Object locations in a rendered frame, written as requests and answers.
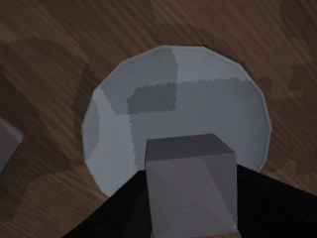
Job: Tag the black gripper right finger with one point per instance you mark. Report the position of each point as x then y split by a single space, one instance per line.
268 208

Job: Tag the grey round dish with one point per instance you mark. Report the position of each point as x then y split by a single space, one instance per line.
171 90

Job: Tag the grey cube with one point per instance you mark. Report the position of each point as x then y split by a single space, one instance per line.
192 184

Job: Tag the grey balance beam with round pans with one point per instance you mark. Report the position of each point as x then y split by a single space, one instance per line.
10 141

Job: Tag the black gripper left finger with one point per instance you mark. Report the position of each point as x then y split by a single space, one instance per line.
126 214

